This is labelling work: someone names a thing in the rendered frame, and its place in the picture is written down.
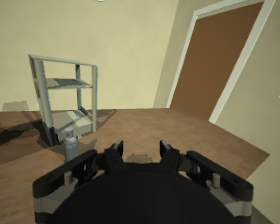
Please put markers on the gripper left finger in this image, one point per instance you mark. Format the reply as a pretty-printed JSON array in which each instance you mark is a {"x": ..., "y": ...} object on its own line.
[{"x": 50, "y": 190}]

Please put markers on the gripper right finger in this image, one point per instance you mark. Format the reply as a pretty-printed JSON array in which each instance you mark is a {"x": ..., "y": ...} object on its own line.
[{"x": 233, "y": 191}]

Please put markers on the grey bottle with cap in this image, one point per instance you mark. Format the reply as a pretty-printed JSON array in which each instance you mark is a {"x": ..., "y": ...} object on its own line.
[{"x": 70, "y": 144}]

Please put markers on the grey metal shelving unit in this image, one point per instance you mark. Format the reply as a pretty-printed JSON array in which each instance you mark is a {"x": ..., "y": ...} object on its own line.
[{"x": 54, "y": 124}]

